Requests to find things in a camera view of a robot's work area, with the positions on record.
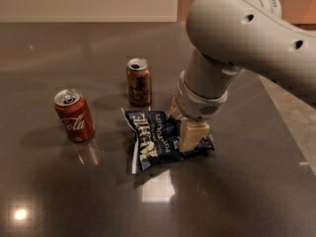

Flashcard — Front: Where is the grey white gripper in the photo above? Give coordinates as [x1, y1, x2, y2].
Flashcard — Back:
[169, 71, 228, 152]

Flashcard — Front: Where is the blue chip bag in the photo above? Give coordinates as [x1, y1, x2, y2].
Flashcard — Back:
[122, 111, 215, 174]

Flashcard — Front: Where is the brown drink can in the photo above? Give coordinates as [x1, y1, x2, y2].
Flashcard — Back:
[126, 57, 152, 106]

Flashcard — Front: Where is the red Coca-Cola can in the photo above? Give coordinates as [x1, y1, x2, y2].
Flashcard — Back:
[54, 88, 95, 142]

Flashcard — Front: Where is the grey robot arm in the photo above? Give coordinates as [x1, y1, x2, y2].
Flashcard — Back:
[171, 0, 316, 152]

